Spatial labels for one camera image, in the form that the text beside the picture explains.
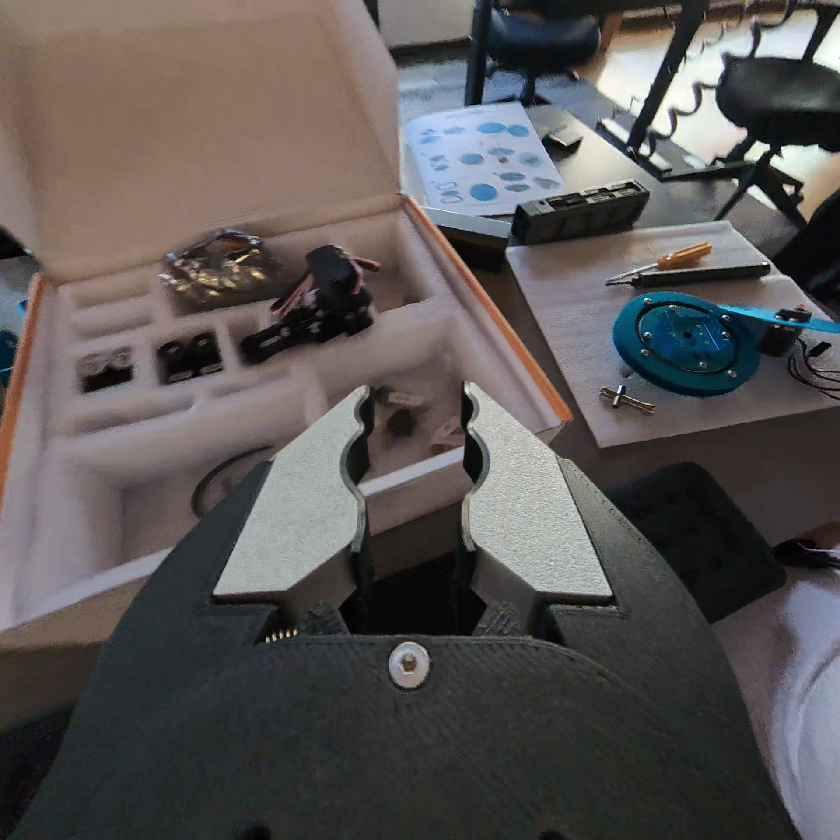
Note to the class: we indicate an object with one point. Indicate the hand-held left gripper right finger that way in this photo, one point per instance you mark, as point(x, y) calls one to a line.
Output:
point(531, 518)

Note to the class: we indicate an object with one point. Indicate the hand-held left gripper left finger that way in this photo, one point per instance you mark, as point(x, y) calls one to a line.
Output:
point(295, 518)

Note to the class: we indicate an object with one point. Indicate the small clear parts bag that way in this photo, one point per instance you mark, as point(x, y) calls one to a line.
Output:
point(410, 413)

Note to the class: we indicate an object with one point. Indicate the white cardboard box orange edge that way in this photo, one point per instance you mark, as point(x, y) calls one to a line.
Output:
point(197, 131)

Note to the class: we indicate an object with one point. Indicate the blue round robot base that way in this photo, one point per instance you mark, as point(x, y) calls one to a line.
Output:
point(682, 344)

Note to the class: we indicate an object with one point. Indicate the silver cross wrench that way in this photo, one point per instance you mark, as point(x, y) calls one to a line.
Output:
point(627, 400)

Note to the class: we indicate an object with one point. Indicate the black textured mat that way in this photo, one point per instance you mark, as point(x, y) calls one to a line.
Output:
point(709, 538)

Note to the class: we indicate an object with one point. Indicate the pair of black round parts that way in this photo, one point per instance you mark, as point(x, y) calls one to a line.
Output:
point(190, 358)

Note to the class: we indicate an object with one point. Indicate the white foam insert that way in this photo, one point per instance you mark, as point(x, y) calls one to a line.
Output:
point(407, 354)

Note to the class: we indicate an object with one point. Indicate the beige flat box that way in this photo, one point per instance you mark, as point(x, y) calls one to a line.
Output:
point(564, 315)

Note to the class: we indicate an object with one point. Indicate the black servo claw assembly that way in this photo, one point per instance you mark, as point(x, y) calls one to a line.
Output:
point(321, 302)

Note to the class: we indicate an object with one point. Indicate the pair of silver bearings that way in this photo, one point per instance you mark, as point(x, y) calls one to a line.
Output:
point(105, 371)

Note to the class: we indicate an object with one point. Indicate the shiny bag of screws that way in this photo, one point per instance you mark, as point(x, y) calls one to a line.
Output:
point(216, 266)

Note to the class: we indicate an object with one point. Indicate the black slim screwdriver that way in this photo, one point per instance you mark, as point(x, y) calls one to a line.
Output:
point(702, 274)

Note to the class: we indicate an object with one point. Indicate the black servo motor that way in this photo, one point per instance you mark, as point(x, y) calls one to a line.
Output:
point(781, 338)

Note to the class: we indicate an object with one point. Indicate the long black battery case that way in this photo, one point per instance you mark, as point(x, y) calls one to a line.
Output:
point(581, 210)

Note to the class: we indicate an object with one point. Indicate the person's white clothing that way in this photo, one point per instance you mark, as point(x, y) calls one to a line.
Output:
point(800, 689)

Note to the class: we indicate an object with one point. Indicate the paper sheet with blue circles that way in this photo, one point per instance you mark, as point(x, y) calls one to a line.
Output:
point(479, 157)

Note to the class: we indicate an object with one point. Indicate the small black box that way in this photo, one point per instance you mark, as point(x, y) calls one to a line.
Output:
point(561, 139)

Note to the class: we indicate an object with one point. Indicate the black office chair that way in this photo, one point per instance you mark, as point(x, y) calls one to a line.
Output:
point(544, 36)
point(781, 98)

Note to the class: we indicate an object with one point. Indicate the blue metal bracket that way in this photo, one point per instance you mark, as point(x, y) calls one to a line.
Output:
point(8, 354)

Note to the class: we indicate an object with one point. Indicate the black table frame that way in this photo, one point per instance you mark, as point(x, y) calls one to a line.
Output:
point(669, 72)

